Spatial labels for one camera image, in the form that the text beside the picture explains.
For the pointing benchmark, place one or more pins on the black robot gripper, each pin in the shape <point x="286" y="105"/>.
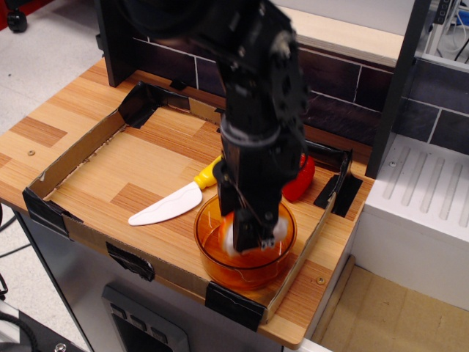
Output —
<point x="250" y="177"/>

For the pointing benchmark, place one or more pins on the white orange toy sushi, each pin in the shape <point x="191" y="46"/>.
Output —
<point x="226" y="236"/>

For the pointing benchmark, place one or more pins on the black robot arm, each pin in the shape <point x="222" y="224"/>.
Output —
<point x="262" y="133"/>

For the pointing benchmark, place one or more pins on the orange transparent plastic pot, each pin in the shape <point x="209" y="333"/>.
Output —
<point x="241" y="256"/>

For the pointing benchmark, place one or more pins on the cardboard fence with black tape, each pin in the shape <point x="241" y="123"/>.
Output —
<point x="149" y="187"/>

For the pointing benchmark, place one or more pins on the yellow white toy knife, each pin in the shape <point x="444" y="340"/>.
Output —
<point x="178" y="202"/>

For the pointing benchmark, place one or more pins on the red toy strawberry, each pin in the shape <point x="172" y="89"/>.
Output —
<point x="297" y="187"/>

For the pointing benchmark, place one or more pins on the grey oven control panel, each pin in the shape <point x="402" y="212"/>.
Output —
<point x="139" y="328"/>

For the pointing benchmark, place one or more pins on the white ribbed sink drainboard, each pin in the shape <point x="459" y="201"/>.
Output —
<point x="414" y="226"/>

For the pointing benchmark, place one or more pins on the light wood shelf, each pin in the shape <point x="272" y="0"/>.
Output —
<point x="346" y="39"/>

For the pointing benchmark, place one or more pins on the black caster wheel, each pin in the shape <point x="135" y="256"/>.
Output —
<point x="16" y="21"/>

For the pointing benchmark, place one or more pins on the dark grey right post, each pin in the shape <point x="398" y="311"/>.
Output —
<point x="385" y="134"/>

